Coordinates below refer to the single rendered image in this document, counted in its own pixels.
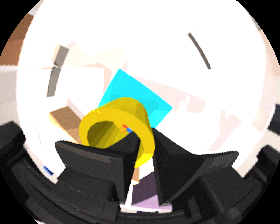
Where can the yellow cup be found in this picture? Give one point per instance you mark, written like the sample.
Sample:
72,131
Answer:
101,127

